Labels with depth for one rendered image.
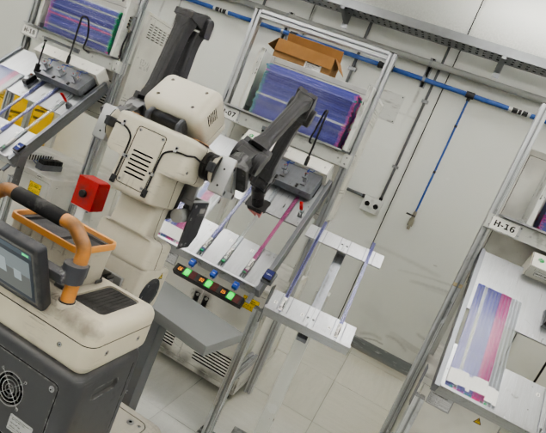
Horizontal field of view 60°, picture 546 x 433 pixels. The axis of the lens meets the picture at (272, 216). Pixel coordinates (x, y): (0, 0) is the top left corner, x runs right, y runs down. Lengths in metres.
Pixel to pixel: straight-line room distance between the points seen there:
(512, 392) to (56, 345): 1.57
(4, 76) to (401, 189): 2.78
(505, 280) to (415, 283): 1.61
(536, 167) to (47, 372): 2.13
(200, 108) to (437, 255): 2.72
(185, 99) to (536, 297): 1.65
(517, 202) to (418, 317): 1.66
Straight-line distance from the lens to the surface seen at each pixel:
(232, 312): 2.40
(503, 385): 2.05
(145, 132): 1.42
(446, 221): 3.78
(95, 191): 2.52
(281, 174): 2.28
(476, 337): 2.08
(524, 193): 2.49
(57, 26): 3.28
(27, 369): 1.25
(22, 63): 3.35
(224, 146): 2.51
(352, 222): 3.84
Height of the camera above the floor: 1.34
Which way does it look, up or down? 9 degrees down
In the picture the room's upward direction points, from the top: 22 degrees clockwise
